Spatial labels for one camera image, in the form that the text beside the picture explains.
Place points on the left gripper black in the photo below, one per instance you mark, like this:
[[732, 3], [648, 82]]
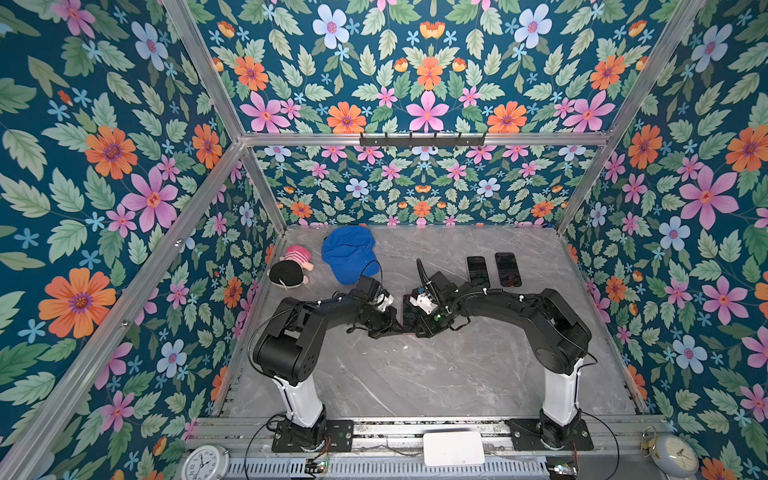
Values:
[[392, 323]]

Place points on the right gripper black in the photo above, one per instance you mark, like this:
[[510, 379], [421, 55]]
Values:
[[426, 329]]

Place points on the black phone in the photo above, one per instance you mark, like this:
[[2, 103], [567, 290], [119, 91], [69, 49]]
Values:
[[508, 269], [411, 316], [478, 272]]

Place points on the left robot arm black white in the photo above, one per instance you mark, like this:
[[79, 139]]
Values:
[[289, 347]]

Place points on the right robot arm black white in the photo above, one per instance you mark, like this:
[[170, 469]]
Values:
[[556, 335]]

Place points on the blue baseball cap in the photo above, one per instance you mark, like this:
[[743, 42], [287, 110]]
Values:
[[349, 251]]

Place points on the plush doll pink hat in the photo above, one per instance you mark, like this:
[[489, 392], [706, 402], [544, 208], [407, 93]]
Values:
[[291, 271]]

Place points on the white round clock left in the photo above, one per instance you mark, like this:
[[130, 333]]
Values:
[[207, 462]]

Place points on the cream alarm clock right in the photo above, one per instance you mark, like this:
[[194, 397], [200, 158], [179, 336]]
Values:
[[670, 453]]

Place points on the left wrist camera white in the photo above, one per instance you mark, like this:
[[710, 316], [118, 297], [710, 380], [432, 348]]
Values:
[[383, 301]]

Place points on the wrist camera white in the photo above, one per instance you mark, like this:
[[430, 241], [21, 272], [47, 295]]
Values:
[[383, 301], [424, 301]]

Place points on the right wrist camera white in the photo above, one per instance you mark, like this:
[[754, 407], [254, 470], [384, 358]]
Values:
[[424, 301]]

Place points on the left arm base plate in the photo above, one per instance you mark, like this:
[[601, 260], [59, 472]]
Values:
[[326, 436]]

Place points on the white box on rail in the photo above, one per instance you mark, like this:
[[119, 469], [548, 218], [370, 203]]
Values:
[[458, 448]]

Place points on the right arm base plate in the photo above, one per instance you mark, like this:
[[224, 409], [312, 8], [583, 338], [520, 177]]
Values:
[[529, 434]]

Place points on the black hook bar on frame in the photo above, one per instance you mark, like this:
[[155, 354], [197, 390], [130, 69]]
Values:
[[409, 140]]

